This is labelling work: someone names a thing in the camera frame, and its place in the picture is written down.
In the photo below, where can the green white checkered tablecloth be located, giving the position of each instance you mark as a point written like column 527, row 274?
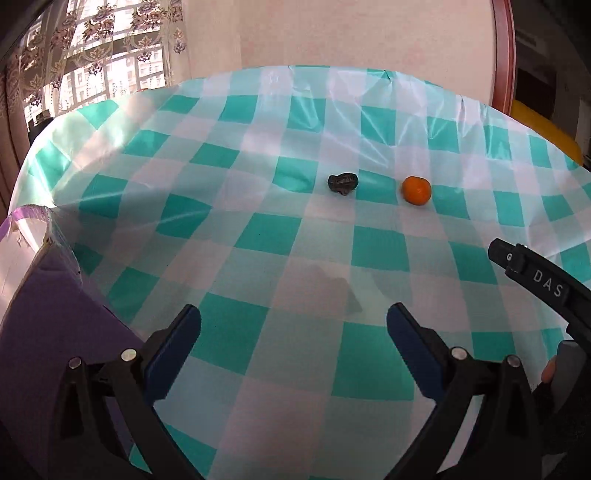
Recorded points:
column 277, row 230

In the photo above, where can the person's right hand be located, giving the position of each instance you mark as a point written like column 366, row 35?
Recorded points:
column 548, row 371

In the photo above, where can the yellow object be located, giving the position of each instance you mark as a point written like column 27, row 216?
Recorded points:
column 545, row 129

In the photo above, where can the floral lace curtain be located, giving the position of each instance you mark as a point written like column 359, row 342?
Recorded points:
column 92, row 27

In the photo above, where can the brown patterned curtain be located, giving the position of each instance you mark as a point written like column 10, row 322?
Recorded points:
column 10, row 161

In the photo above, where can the red wooden door frame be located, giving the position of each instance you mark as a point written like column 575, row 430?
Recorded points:
column 504, row 50

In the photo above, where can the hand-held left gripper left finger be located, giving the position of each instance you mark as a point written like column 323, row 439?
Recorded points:
column 173, row 350

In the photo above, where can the purple box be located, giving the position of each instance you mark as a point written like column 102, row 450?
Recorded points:
column 55, row 314

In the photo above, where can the window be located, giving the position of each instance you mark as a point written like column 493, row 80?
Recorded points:
column 131, row 69

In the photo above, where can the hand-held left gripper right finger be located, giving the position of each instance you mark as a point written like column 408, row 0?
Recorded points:
column 413, row 346

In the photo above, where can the dark brown lumpy vegetable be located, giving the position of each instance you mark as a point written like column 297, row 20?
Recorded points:
column 342, row 182

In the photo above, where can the orange tangerine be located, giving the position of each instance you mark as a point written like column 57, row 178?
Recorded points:
column 416, row 189

